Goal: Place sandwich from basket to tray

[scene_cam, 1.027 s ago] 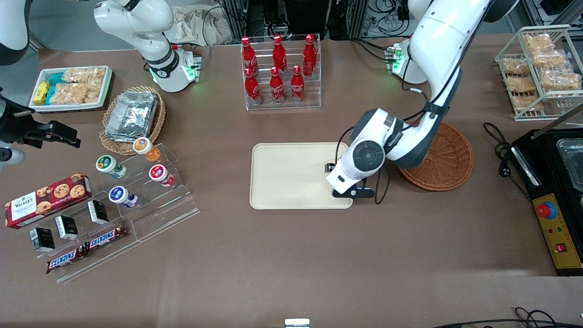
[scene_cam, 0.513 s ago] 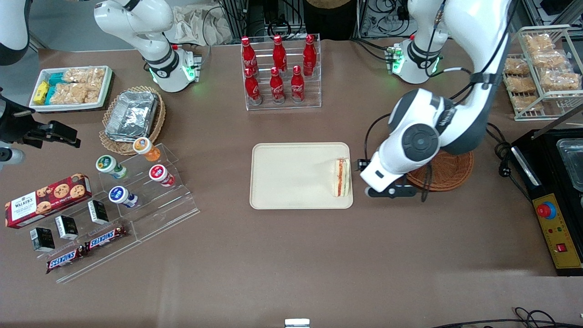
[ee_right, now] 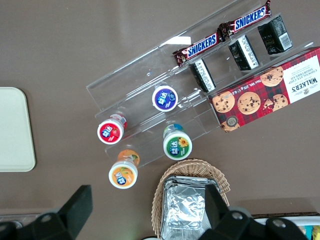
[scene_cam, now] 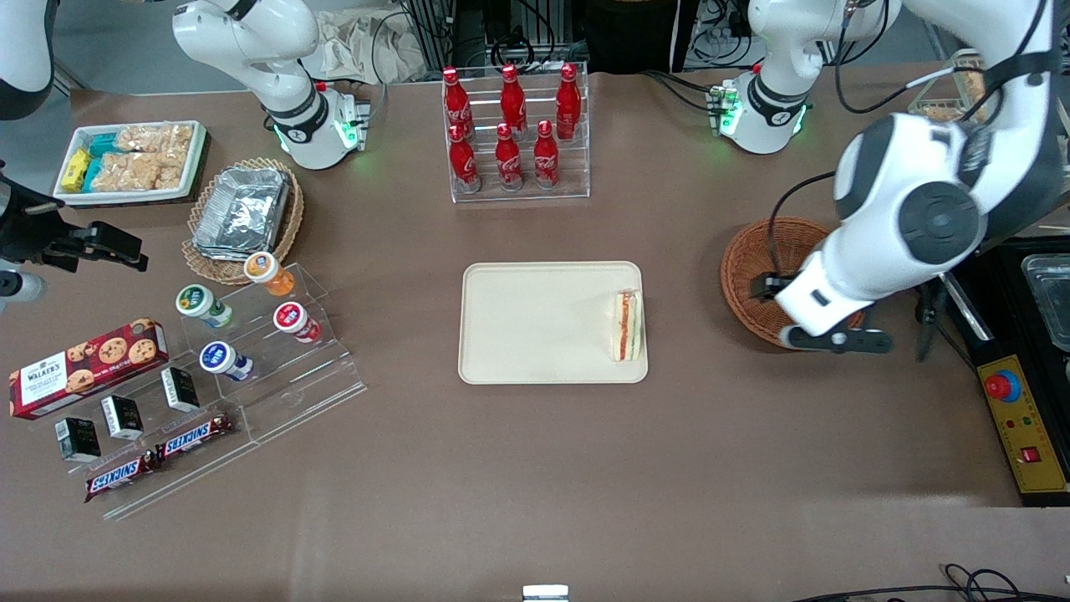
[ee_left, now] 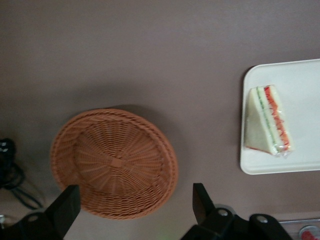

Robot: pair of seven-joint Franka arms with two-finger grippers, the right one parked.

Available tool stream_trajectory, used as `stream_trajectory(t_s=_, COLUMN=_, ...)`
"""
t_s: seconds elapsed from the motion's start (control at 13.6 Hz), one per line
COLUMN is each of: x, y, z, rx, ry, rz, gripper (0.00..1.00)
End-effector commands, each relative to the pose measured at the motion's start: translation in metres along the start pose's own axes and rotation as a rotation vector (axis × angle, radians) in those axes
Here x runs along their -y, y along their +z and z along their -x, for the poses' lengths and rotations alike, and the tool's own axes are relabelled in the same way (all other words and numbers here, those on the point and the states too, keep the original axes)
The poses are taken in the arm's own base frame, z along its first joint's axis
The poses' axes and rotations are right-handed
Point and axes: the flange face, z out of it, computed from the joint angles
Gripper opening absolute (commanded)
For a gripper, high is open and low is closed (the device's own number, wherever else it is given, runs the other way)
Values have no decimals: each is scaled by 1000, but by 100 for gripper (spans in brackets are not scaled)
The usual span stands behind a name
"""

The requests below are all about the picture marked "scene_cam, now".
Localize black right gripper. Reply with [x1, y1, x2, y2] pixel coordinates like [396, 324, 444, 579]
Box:
[0, 163, 150, 273]

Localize triangular sandwich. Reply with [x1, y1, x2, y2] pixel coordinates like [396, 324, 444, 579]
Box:
[613, 289, 644, 363]

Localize brown round wicker basket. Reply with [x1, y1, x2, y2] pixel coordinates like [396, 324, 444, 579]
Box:
[721, 217, 867, 350]

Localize light tan wicker basket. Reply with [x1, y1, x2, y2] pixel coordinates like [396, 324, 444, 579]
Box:
[181, 157, 305, 287]

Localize beige plastic tray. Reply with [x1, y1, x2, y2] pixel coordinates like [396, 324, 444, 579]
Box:
[458, 261, 650, 385]

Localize white rectangular snack bin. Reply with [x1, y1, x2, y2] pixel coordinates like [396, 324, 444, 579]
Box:
[53, 120, 208, 207]

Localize green lid yogurt cup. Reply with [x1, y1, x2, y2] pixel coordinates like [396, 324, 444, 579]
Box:
[175, 284, 235, 329]

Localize red Walkers cookie box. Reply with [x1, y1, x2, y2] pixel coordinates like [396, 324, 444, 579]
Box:
[8, 318, 170, 421]

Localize stack of foil trays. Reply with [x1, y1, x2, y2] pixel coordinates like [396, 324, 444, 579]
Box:
[191, 167, 292, 262]

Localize blue lid yogurt cup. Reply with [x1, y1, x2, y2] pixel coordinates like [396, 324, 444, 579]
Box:
[198, 341, 254, 383]

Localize orange lid yogurt cup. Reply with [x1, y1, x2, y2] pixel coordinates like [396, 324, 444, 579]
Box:
[243, 251, 296, 298]

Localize small black chocolate box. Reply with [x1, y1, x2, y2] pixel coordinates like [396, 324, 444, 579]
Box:
[55, 416, 102, 463]
[100, 395, 145, 441]
[160, 366, 201, 413]

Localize red lid yogurt cup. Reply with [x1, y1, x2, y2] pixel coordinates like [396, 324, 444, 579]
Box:
[273, 302, 323, 344]

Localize Snickers bar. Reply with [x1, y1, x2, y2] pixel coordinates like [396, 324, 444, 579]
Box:
[84, 451, 160, 503]
[155, 414, 235, 462]

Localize silver metal strip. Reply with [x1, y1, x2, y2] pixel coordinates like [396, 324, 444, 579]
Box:
[945, 276, 996, 345]

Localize clear acrylic bottle rack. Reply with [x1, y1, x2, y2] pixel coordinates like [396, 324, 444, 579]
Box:
[441, 63, 591, 204]

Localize clear acrylic step stand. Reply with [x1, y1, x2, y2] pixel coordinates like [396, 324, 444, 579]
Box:
[178, 263, 369, 446]
[33, 360, 260, 521]

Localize red cola bottle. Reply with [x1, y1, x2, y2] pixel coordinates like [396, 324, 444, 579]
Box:
[449, 124, 482, 195]
[442, 67, 475, 139]
[500, 64, 527, 139]
[495, 123, 524, 192]
[533, 120, 560, 190]
[556, 63, 582, 141]

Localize clear plastic container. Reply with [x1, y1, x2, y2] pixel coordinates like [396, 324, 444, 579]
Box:
[1022, 255, 1070, 352]

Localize person in dark clothes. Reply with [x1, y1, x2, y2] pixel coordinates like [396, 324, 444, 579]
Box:
[583, 0, 675, 74]

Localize black equipment cart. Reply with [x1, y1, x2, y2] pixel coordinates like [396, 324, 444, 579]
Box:
[936, 237, 1070, 508]

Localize yellow emergency stop box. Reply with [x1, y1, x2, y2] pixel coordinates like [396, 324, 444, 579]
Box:
[976, 355, 1069, 496]

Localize beige crumpled cloth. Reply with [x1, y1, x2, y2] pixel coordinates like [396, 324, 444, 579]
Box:
[299, 7, 429, 84]

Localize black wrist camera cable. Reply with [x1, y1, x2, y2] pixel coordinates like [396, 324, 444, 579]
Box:
[765, 0, 1056, 281]

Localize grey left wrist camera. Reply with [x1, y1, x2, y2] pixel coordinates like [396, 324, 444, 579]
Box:
[781, 326, 894, 355]

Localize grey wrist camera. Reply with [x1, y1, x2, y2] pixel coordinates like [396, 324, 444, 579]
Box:
[0, 269, 45, 309]
[781, 326, 894, 355]

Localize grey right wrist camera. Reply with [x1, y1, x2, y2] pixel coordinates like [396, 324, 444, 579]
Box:
[0, 269, 45, 309]

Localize black cable with plug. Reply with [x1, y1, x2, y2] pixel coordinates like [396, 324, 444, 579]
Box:
[914, 280, 979, 369]

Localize black arm base cables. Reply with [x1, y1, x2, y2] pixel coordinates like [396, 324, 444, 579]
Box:
[644, 69, 724, 114]

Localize white wire rack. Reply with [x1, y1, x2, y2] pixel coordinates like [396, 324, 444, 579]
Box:
[908, 48, 1070, 231]

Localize tangle of background cables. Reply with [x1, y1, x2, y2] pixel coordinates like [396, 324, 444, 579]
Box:
[456, 0, 586, 72]

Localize black floor cables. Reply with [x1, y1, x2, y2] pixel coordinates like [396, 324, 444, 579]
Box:
[790, 564, 1070, 602]

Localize ribbed aluminium frame post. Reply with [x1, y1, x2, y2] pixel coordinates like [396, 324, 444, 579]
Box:
[407, 0, 456, 74]

